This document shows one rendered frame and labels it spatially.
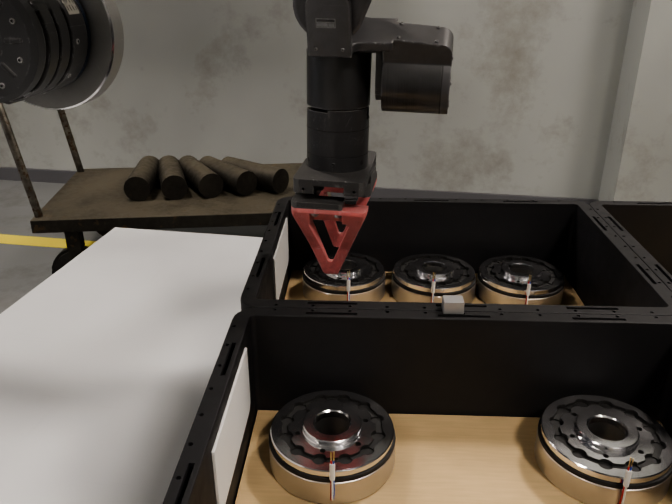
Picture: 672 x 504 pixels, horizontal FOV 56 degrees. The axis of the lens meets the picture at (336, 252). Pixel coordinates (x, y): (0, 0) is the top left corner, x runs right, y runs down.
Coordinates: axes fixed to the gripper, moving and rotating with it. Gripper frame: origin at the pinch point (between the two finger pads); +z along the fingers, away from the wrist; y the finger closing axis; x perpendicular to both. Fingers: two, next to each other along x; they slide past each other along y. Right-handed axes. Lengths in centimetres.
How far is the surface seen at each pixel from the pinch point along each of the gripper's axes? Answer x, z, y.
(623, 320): -26.1, 1.3, -6.6
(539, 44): -58, 11, 282
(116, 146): 175, 76, 286
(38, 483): 30.2, 24.9, -11.0
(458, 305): -12.0, 0.4, -8.1
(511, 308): -16.7, 1.2, -6.3
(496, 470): -15.9, 11.1, -15.8
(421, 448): -9.7, 11.2, -14.1
